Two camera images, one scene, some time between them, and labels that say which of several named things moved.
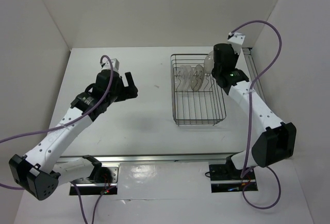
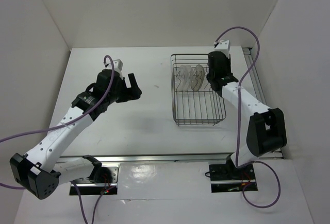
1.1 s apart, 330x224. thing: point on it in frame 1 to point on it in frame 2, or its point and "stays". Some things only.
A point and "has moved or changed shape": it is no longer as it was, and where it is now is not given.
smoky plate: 198,77 stays
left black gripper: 128,91 stays
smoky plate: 209,63 has moved or changed shape
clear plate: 187,78 stays
